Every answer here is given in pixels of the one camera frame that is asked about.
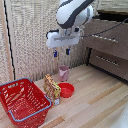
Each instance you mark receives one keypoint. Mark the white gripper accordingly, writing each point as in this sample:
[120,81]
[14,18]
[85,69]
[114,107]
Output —
[62,38]

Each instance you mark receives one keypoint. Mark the cereal snack bar box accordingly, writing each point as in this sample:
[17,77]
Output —
[52,89]

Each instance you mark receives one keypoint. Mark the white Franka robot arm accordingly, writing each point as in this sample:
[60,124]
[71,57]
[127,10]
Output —
[72,11]

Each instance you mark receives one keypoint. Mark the brown drawer cabinet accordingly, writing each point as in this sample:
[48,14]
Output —
[107,42]

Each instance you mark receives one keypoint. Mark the pink plastic cup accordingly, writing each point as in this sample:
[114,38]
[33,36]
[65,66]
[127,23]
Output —
[63,73]

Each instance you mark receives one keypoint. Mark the red plastic bowl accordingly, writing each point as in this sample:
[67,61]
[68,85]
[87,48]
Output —
[66,89]

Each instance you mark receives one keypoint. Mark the red plastic shopping basket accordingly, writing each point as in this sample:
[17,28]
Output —
[23,103]

